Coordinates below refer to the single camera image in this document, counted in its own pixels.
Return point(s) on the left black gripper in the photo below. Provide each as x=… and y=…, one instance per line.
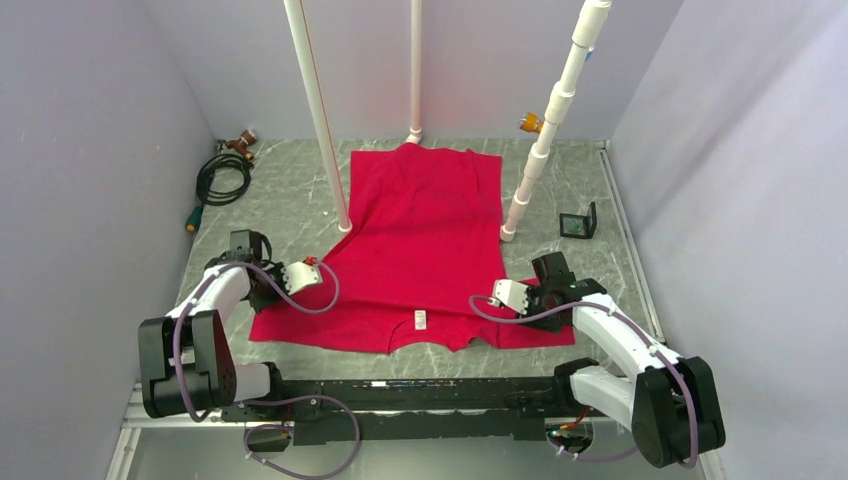
x=258, y=305

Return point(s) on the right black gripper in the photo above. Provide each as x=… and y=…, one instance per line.
x=533, y=292

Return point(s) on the red t-shirt garment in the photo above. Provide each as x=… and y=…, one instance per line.
x=425, y=236

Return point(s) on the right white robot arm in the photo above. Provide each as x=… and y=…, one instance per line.
x=669, y=403

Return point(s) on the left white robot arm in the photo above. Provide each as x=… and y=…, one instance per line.
x=186, y=364

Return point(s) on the white garment neck label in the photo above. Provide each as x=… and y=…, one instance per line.
x=420, y=320

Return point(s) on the brown clamp tool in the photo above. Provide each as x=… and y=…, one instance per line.
x=242, y=145

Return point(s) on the orange yellow knob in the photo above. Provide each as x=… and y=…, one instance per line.
x=531, y=123

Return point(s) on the middle white PVC pole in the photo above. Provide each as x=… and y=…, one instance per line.
x=416, y=28

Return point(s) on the right white jointed PVC pole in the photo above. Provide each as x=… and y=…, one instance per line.
x=592, y=16

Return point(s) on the left white PVC pole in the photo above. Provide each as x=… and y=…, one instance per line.
x=300, y=34

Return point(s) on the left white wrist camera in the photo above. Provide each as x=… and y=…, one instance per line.
x=301, y=275

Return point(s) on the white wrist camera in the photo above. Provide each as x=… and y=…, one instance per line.
x=511, y=294
x=301, y=275

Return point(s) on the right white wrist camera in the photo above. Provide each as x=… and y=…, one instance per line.
x=511, y=294

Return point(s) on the small black bracket stand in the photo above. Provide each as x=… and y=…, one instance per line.
x=579, y=226

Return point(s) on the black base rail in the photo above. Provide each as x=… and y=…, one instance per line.
x=316, y=412

